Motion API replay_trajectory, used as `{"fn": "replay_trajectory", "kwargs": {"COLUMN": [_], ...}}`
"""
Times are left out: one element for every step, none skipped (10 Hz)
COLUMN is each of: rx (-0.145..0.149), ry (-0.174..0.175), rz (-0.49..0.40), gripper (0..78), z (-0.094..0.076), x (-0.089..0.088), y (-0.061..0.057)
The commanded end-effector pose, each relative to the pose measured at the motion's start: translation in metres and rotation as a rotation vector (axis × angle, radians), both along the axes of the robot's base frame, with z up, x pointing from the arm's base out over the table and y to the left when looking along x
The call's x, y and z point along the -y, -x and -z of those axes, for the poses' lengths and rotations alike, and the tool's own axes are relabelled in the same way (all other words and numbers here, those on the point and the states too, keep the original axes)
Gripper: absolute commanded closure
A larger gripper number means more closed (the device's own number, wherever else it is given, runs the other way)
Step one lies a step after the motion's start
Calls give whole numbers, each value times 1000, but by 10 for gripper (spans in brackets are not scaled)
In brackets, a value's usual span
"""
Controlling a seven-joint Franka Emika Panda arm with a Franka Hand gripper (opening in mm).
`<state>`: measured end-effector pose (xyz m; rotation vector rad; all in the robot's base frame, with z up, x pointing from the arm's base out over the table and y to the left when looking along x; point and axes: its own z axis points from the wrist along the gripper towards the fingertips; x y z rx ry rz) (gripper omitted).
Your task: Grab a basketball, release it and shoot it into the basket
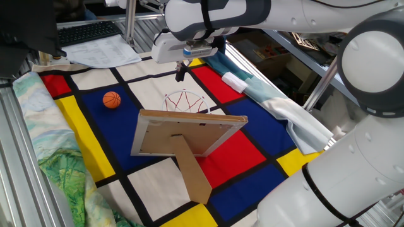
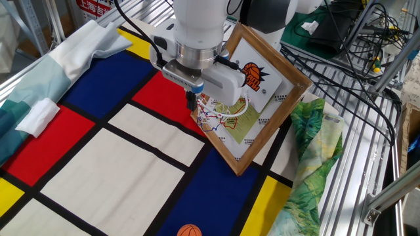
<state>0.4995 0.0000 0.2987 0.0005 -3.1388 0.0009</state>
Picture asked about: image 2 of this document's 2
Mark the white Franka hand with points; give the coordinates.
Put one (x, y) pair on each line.
(226, 85)

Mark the small orange basketball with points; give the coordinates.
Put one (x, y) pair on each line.
(189, 231)

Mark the white backboard with basketball logo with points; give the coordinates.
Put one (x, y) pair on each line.
(262, 95)

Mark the white hoop with net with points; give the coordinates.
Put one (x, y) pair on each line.
(224, 115)

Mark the colour block tablecloth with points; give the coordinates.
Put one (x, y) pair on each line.
(115, 173)

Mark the green mat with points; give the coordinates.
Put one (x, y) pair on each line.
(295, 36)

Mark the red white sign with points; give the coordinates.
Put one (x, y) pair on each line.
(93, 8)

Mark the white crumpled paper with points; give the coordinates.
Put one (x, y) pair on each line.
(310, 27)

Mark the green floral cloth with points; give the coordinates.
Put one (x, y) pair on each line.
(308, 183)

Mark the pale blue teal cloth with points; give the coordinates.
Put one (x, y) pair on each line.
(49, 78)

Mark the white folded tissue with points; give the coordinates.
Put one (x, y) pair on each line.
(37, 116)

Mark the black pouch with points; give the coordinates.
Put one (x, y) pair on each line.
(331, 32)

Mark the grey perforated metal upright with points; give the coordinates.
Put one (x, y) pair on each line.
(33, 26)

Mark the yellow green tool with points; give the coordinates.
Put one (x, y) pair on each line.
(376, 65)

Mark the aluminium strut beam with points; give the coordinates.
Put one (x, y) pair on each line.
(397, 64)

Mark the cardboard box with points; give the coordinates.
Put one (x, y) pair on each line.
(410, 131)

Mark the beige patterned cloth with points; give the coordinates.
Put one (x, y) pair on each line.
(411, 85)

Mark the blue plastic item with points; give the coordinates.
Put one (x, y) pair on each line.
(416, 145)

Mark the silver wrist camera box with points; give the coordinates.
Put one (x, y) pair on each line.
(180, 77)

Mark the wooden picture frame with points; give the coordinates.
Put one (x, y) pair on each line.
(260, 141)

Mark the aluminium beam with bracket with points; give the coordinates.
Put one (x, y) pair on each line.
(393, 196)

